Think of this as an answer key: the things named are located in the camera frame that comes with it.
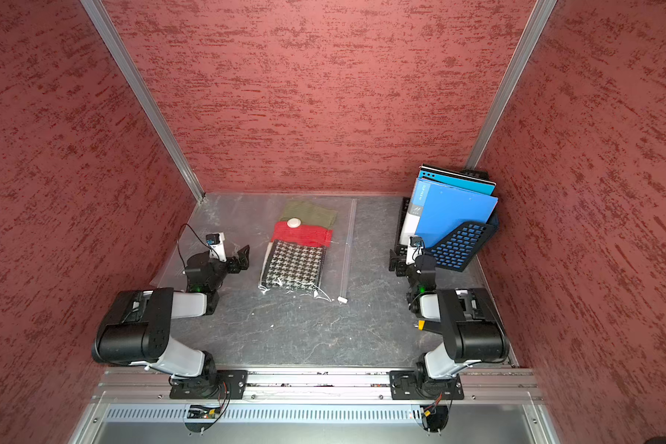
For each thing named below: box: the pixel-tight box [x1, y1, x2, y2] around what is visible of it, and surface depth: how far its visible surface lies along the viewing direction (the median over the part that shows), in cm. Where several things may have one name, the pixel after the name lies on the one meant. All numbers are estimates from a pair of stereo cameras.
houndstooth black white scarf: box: [259, 239, 328, 291], surface depth 94 cm
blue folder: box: [399, 178, 499, 249], surface depth 87 cm
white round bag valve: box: [286, 216, 302, 229], surface depth 109 cm
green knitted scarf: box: [278, 200, 338, 230], surface depth 112 cm
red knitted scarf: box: [271, 222, 333, 247], surface depth 108 cm
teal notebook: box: [418, 163, 497, 197], surface depth 87 cm
